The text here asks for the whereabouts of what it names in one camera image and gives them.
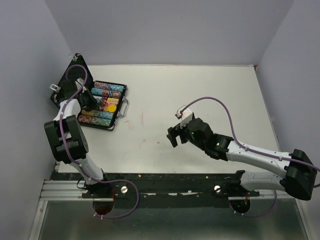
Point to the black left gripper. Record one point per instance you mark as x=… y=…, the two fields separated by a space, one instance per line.
x=93 y=104

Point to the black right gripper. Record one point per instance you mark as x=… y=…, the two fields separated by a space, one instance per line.
x=173 y=132

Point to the black poker set case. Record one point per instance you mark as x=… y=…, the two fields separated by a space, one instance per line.
x=78 y=68

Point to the yellow round button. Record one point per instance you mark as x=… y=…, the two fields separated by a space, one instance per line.
x=111 y=108

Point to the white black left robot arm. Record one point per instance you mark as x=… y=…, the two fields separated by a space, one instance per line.
x=65 y=136

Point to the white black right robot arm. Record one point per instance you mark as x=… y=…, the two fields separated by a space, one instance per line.
x=292 y=173

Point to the red texas holdem card deck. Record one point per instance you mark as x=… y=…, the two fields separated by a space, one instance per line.
x=106 y=101

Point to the poker chip row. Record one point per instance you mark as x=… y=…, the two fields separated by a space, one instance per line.
x=109 y=86
x=106 y=93

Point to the red green chip row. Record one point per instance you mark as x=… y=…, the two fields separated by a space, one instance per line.
x=94 y=120

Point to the yellow blue chip row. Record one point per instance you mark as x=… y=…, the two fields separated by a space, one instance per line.
x=98 y=114

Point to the top poker chip row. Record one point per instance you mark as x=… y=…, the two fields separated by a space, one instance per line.
x=109 y=86

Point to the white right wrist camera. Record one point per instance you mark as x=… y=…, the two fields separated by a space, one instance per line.
x=185 y=115

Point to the black aluminium base frame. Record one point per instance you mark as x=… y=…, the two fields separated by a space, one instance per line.
x=162 y=191

